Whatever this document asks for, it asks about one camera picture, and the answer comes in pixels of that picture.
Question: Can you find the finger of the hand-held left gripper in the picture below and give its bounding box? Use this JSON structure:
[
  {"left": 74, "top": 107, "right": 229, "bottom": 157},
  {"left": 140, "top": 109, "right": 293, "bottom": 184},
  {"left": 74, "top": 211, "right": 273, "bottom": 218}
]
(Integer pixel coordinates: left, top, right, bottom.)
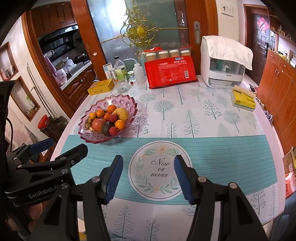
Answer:
[
  {"left": 14, "top": 144, "right": 89, "bottom": 176},
  {"left": 8, "top": 138, "right": 54, "bottom": 163}
]

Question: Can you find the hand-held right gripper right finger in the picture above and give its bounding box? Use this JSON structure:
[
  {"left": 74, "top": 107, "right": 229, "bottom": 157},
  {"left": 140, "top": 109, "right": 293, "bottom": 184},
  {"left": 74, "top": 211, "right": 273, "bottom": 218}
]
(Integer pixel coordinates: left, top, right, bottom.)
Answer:
[{"left": 173, "top": 155, "right": 265, "bottom": 241}]

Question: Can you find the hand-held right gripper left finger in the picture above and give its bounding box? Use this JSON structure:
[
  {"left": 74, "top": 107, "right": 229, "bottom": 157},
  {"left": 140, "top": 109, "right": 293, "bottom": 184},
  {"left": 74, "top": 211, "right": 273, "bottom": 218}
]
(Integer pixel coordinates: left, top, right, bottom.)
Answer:
[{"left": 30, "top": 155, "right": 124, "bottom": 241}]

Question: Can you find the spotted ripe banana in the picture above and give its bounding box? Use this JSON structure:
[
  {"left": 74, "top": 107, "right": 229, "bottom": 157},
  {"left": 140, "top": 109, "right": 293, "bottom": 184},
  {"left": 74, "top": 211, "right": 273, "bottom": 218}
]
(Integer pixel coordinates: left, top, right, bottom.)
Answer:
[{"left": 84, "top": 117, "right": 96, "bottom": 133}]

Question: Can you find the red apple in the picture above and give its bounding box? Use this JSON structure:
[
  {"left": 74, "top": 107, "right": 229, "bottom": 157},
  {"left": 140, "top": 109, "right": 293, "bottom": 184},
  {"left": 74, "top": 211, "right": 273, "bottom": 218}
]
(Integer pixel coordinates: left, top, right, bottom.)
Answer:
[{"left": 92, "top": 118, "right": 107, "bottom": 132}]

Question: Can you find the dark avocado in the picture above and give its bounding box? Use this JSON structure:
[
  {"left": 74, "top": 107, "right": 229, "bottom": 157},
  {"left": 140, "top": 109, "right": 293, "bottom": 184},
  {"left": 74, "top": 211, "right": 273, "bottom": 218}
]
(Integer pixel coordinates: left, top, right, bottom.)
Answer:
[{"left": 102, "top": 122, "right": 113, "bottom": 137}]

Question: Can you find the yellow pear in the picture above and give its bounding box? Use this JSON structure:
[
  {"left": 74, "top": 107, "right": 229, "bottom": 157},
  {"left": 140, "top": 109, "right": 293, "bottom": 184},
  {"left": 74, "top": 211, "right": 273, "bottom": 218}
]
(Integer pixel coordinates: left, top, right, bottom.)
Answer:
[{"left": 112, "top": 107, "right": 129, "bottom": 121}]

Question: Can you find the pink glass fruit bowl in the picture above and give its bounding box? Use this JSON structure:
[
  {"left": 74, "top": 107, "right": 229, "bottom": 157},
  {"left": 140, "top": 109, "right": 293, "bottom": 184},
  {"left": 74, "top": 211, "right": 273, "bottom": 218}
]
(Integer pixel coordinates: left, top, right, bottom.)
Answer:
[{"left": 78, "top": 93, "right": 138, "bottom": 144}]

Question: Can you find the person's left hand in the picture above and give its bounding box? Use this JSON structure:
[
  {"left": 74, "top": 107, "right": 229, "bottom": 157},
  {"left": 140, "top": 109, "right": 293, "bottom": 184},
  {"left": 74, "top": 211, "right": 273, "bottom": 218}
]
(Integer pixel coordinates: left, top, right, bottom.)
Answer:
[{"left": 5, "top": 202, "right": 44, "bottom": 235}]

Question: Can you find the red lidded dark jar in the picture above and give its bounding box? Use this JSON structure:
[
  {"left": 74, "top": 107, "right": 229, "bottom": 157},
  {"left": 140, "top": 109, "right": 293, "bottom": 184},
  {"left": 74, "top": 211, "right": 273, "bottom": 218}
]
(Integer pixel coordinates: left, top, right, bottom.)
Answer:
[{"left": 37, "top": 114, "right": 61, "bottom": 142}]

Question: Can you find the tree print tablecloth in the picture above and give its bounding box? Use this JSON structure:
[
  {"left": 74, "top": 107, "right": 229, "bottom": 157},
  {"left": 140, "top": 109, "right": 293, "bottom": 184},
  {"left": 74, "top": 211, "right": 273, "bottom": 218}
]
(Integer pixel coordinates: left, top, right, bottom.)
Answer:
[{"left": 50, "top": 80, "right": 286, "bottom": 241}]

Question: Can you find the wooden kitchen cabinet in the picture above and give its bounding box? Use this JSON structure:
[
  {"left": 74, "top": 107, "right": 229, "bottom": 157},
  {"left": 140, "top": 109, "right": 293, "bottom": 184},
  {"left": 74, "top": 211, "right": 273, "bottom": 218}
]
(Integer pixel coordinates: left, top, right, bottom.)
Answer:
[{"left": 60, "top": 62, "right": 100, "bottom": 112}]

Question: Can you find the yellow tin box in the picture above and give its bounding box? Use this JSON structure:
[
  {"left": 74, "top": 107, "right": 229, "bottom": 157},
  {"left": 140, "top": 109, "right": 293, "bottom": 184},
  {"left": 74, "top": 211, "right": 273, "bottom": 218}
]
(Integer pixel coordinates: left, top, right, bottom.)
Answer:
[{"left": 87, "top": 79, "right": 115, "bottom": 96}]

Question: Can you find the clear drinking glass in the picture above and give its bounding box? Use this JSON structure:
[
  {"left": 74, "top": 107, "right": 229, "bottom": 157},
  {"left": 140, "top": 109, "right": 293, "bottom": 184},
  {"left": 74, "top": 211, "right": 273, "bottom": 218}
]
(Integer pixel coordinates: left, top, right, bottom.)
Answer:
[{"left": 113, "top": 75, "right": 129, "bottom": 94}]

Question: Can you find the white blue carton box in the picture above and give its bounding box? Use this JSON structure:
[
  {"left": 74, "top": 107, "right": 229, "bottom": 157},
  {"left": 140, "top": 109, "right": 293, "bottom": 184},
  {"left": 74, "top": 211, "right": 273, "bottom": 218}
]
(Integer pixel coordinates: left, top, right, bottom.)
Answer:
[{"left": 103, "top": 62, "right": 115, "bottom": 80}]

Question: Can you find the clear bottle black cap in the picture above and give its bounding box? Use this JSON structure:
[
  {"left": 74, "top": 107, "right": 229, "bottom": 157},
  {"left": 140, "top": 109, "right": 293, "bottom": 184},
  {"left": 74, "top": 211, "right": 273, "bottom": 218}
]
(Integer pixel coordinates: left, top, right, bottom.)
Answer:
[{"left": 114, "top": 56, "right": 127, "bottom": 80}]

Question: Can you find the yellow tissue pack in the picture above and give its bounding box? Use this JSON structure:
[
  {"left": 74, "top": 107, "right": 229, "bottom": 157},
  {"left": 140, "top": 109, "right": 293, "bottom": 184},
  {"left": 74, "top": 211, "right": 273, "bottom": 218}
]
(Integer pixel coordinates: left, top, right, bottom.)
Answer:
[{"left": 231, "top": 85, "right": 257, "bottom": 110}]

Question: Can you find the white squeeze wash bottle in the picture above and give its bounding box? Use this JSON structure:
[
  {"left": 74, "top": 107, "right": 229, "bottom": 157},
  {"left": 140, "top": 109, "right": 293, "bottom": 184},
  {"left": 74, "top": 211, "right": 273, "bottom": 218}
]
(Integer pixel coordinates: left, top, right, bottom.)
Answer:
[{"left": 124, "top": 58, "right": 147, "bottom": 84}]

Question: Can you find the pink plastic stool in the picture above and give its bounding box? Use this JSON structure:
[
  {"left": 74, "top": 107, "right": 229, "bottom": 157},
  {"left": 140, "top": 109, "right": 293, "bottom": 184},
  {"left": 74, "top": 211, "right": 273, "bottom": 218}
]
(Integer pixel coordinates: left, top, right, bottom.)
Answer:
[{"left": 284, "top": 173, "right": 296, "bottom": 198}]

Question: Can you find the cardboard box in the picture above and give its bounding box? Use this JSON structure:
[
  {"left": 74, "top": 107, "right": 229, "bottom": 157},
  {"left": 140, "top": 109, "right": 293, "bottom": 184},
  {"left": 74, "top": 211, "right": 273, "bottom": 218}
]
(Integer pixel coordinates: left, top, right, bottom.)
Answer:
[{"left": 282, "top": 146, "right": 296, "bottom": 174}]

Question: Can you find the red paper cup package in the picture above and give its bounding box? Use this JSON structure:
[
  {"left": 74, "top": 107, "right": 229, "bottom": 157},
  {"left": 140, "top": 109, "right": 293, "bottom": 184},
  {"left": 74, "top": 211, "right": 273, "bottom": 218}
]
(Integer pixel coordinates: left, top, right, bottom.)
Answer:
[{"left": 144, "top": 46, "right": 199, "bottom": 89}]

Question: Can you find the white countertop appliance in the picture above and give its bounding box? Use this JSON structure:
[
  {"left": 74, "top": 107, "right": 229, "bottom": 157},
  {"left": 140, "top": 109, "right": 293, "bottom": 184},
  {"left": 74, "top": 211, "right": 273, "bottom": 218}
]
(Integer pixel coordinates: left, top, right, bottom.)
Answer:
[{"left": 200, "top": 36, "right": 245, "bottom": 88}]

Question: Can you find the white towel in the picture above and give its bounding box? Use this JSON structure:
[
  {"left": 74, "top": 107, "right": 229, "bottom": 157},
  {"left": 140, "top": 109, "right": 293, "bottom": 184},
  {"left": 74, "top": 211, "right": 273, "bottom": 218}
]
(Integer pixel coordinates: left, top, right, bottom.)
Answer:
[{"left": 203, "top": 36, "right": 253, "bottom": 70}]

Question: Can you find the gold door ornament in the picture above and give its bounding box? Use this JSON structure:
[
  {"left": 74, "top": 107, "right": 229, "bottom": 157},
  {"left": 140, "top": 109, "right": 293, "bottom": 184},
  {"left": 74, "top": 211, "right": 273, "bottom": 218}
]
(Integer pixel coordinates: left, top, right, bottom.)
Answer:
[{"left": 99, "top": 5, "right": 189, "bottom": 54}]

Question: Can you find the dark wooden entry door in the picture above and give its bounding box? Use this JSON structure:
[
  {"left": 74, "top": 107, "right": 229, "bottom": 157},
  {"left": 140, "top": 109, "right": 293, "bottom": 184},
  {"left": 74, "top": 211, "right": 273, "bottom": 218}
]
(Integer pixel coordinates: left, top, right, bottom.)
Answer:
[{"left": 244, "top": 6, "right": 270, "bottom": 80}]

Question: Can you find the red door decoration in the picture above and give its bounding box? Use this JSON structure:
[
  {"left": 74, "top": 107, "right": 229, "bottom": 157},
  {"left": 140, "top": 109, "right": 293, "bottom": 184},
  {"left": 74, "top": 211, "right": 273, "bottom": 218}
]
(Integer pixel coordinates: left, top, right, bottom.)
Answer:
[{"left": 257, "top": 16, "right": 269, "bottom": 32}]

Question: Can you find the wooden wall niche with plant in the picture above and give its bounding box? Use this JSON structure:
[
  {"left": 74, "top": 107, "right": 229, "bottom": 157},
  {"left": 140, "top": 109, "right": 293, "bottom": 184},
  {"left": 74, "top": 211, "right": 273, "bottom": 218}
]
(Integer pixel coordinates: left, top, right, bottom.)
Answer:
[{"left": 10, "top": 76, "right": 41, "bottom": 122}]

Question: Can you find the wooden wall cabinet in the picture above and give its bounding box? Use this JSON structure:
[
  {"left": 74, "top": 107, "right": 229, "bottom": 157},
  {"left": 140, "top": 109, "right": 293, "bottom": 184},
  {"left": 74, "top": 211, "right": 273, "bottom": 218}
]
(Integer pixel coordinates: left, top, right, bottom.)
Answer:
[{"left": 257, "top": 14, "right": 296, "bottom": 153}]

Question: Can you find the silver sliding door handle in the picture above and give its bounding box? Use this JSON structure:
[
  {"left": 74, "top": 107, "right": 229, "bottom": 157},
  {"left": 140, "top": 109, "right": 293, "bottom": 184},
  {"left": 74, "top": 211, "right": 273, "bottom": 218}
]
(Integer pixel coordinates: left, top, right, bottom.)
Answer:
[{"left": 194, "top": 21, "right": 201, "bottom": 44}]

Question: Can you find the white wall switch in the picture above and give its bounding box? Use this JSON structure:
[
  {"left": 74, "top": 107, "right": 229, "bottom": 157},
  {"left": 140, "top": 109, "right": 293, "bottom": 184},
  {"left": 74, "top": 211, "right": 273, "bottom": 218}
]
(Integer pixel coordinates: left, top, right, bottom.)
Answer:
[{"left": 221, "top": 3, "right": 234, "bottom": 16}]

